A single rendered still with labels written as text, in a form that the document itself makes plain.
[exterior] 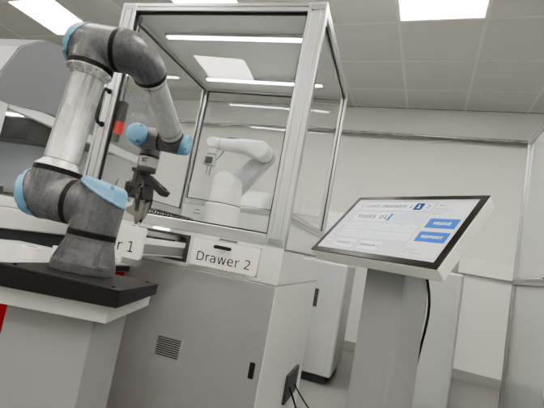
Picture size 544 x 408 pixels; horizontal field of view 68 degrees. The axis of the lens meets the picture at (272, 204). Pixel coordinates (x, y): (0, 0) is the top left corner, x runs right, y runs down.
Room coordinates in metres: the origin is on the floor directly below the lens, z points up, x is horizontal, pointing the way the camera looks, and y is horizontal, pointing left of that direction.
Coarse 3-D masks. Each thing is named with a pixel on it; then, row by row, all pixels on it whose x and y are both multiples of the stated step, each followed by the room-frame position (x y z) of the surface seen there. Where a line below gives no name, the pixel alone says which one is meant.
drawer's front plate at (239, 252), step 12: (204, 240) 1.66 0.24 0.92; (216, 240) 1.65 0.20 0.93; (192, 252) 1.67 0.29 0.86; (204, 252) 1.65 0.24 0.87; (216, 252) 1.64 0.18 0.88; (228, 252) 1.62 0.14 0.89; (240, 252) 1.61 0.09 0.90; (252, 252) 1.59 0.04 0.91; (204, 264) 1.65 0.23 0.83; (216, 264) 1.64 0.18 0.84; (228, 264) 1.62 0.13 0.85; (240, 264) 1.61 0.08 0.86; (252, 264) 1.59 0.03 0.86
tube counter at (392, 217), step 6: (384, 216) 1.35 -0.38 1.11; (390, 216) 1.33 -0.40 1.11; (396, 216) 1.31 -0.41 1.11; (402, 216) 1.29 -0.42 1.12; (408, 216) 1.27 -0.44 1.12; (414, 216) 1.25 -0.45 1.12; (420, 216) 1.23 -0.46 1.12; (426, 216) 1.22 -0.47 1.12; (408, 222) 1.25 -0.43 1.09; (414, 222) 1.23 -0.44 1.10; (420, 222) 1.21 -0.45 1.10
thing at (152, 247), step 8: (152, 240) 1.47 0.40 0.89; (160, 240) 1.52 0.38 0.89; (168, 240) 1.74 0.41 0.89; (144, 248) 1.42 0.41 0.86; (152, 248) 1.47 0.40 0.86; (160, 248) 1.52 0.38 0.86; (168, 248) 1.58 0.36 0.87; (176, 248) 1.64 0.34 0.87; (184, 248) 1.70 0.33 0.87; (160, 256) 1.54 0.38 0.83; (168, 256) 1.59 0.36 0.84; (176, 256) 1.66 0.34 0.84
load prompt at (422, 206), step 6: (366, 204) 1.49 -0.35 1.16; (372, 204) 1.46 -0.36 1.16; (378, 204) 1.44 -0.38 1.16; (384, 204) 1.41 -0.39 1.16; (390, 204) 1.39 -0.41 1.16; (396, 204) 1.37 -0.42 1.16; (402, 204) 1.34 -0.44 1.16; (408, 204) 1.32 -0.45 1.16; (414, 204) 1.30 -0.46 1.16; (420, 204) 1.28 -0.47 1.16; (426, 204) 1.27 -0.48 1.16; (432, 204) 1.25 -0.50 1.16; (390, 210) 1.36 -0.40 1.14; (396, 210) 1.34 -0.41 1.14; (402, 210) 1.31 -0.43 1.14; (408, 210) 1.29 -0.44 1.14; (414, 210) 1.27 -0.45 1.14; (420, 210) 1.26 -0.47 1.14; (426, 210) 1.24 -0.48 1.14
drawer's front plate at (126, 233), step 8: (120, 232) 1.40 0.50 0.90; (128, 232) 1.39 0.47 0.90; (136, 232) 1.38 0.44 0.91; (144, 232) 1.37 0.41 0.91; (120, 240) 1.40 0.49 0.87; (128, 240) 1.39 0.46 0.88; (136, 240) 1.38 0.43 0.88; (144, 240) 1.38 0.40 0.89; (120, 248) 1.40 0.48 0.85; (128, 248) 1.39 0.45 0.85; (136, 248) 1.38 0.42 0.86; (120, 256) 1.39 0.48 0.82; (128, 256) 1.38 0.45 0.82; (136, 256) 1.38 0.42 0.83
